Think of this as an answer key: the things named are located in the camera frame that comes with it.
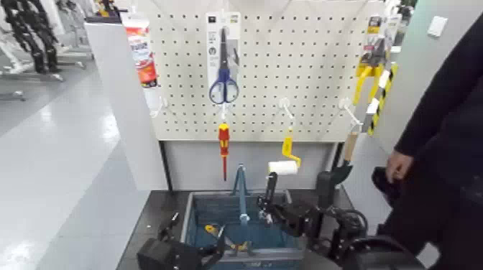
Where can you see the grey stand back panel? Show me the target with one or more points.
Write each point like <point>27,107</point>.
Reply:
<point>211,158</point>

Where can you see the black background robot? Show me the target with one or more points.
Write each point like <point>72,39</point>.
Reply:
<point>34,34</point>

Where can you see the black yellow background machine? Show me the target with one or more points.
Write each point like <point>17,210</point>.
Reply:
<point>105,7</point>

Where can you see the yellow pliers in packaging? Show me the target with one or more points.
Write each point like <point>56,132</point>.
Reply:
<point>371,69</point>

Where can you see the white partition panel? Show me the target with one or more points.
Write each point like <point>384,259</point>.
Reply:
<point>124,113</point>

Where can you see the black adjustable wrench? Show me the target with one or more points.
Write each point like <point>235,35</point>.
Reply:
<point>270,186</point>

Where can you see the blue scissors in packaging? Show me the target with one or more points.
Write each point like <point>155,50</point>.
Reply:
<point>223,56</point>

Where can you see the red yellow screwdriver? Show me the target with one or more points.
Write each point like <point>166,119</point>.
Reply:
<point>223,141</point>

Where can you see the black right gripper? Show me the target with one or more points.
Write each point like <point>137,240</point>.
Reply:
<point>303,222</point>

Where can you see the white hanging package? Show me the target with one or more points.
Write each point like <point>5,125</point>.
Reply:
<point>392,34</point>

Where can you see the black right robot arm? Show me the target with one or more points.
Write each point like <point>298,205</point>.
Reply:
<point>377,256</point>

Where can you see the yellow black striped bar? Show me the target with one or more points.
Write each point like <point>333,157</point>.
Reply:
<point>383,96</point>

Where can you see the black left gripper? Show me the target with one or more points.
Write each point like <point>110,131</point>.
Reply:
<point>168,256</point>

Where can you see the white pegboard panel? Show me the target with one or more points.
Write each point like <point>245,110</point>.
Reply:
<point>264,113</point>

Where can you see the red white sealant tube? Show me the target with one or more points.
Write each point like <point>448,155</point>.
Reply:
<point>143,56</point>

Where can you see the person in dark clothing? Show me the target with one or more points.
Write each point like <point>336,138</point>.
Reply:
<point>449,143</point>

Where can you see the white wall switch plate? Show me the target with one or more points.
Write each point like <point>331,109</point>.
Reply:
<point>437,25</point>

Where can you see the black stand leg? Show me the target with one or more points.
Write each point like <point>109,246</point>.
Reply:
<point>337,154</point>
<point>166,166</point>

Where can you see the black object in person's hand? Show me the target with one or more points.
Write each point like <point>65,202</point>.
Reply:
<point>385,184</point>

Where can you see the person's bare hand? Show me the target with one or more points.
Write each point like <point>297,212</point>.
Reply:
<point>398,166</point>

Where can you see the blue plastic basket crate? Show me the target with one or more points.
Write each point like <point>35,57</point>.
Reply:
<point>234,211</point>

